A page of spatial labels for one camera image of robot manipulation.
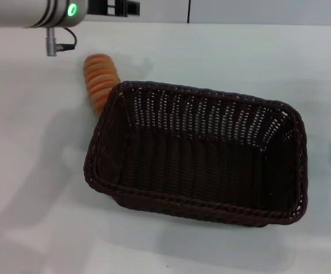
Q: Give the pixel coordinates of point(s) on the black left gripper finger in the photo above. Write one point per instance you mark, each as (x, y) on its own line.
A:
(122, 7)

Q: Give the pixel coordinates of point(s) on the orange striped spiral bread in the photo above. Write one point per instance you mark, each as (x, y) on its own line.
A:
(99, 80)

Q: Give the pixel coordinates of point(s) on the dark brown woven basket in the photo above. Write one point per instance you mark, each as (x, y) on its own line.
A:
(194, 168)

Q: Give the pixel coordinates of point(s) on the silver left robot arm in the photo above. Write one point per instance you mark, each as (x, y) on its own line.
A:
(25, 12)

